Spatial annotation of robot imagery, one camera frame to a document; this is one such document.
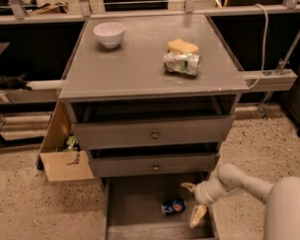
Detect grey drawer cabinet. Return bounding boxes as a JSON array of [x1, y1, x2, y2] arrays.
[[55, 11, 253, 183]]

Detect grey open bottom drawer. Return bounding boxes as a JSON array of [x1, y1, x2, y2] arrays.
[[102, 173, 220, 240]]

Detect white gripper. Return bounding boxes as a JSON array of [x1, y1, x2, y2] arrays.
[[181, 179, 229, 228]]

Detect grey top drawer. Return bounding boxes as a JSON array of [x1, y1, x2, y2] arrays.
[[72, 117, 233, 150]]

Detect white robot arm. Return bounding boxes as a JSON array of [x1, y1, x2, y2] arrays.
[[181, 164, 300, 240]]

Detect yellow sponge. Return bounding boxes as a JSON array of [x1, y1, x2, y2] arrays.
[[167, 39, 199, 54]]

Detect white cable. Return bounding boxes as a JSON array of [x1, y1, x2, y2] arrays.
[[244, 2, 272, 90]]

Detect white ceramic bowl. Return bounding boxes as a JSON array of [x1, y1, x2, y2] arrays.
[[94, 22, 125, 48]]

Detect grey middle drawer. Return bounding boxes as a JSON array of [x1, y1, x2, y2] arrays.
[[89, 153, 219, 177]]

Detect blue pepsi can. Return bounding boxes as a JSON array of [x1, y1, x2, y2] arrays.
[[161, 198, 186, 216]]

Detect green item in box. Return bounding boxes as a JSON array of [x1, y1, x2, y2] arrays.
[[56, 135, 80, 152]]

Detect black object on shelf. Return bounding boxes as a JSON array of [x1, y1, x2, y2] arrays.
[[0, 75, 32, 91]]

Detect cardboard box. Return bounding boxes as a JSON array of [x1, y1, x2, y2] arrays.
[[39, 102, 94, 182]]

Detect crushed green white can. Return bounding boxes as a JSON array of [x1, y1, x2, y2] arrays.
[[164, 51, 201, 76]]

